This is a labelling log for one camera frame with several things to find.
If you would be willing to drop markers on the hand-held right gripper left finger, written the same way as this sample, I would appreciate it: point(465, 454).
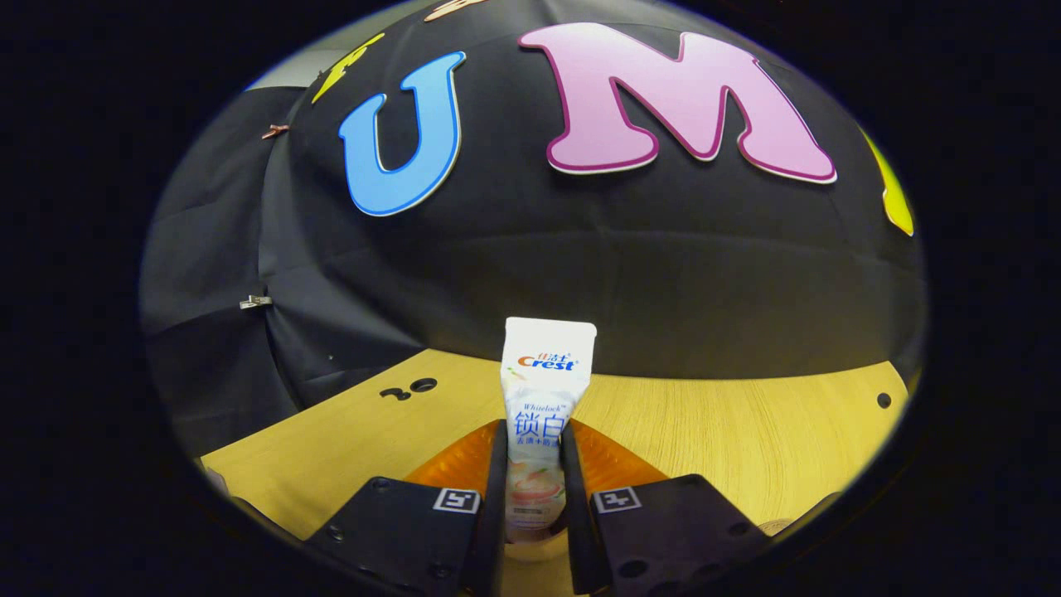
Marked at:
point(496, 497)

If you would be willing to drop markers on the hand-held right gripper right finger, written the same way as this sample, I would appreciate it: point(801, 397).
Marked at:
point(574, 514)

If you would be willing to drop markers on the white toothpaste tube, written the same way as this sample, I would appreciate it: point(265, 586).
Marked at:
point(547, 373)

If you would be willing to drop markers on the wooden desktop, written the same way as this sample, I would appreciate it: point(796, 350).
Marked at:
point(729, 439)

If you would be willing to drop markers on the black backdrop cloth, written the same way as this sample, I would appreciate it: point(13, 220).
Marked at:
point(580, 265)

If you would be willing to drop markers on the silver clip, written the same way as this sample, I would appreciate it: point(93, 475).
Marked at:
point(255, 302)

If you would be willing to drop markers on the red-brown clip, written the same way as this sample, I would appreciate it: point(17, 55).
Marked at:
point(274, 130)

